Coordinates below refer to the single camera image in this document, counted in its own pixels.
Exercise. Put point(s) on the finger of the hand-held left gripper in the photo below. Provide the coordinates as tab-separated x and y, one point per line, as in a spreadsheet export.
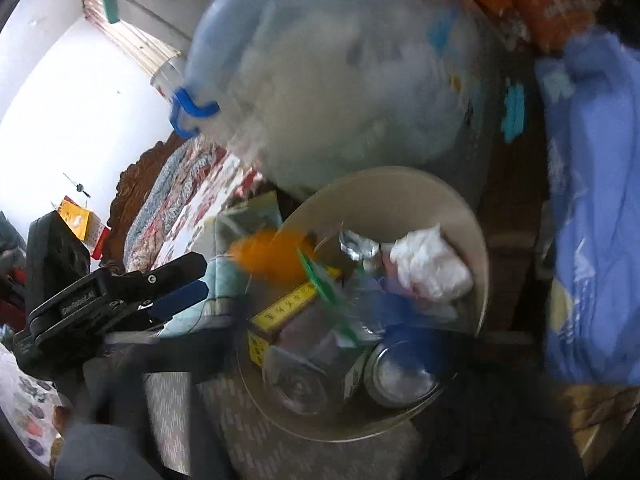
177	270
180	297

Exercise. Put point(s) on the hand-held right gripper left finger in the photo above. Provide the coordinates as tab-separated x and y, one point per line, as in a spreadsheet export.
130	375

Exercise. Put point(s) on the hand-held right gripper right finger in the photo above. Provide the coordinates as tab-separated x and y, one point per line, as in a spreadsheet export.
475	400

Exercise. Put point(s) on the orange snack packet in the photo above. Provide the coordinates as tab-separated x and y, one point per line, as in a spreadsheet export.
265	255

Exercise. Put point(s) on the beige round trash bin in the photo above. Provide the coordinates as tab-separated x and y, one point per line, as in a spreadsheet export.
350	195

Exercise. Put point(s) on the floral quilt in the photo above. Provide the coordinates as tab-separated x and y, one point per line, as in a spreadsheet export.
165	210

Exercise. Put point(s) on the metal can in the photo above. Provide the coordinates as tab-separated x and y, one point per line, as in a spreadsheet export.
400	375

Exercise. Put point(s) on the dark wooden headboard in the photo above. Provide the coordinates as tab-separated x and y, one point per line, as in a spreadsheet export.
130	185

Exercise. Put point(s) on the white floral cloth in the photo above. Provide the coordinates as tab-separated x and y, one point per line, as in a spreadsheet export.
25	400

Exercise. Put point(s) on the blue wrapper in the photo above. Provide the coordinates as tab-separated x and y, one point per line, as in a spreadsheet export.
400	310

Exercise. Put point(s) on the crumpled white tissue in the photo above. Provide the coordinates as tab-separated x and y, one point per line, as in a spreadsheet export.
430	265

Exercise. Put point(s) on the clear plastic cup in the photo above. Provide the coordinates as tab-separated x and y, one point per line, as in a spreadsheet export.
305	385

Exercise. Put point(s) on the crumpled silver foil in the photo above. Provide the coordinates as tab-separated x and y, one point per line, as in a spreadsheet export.
357	246

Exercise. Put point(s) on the blue plastic bag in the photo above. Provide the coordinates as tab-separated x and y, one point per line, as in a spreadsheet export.
595	210

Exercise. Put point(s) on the red wall decoration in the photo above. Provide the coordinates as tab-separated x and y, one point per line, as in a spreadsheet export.
101	244

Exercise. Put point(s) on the yellow box on wall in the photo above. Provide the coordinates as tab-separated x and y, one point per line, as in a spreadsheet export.
75	220

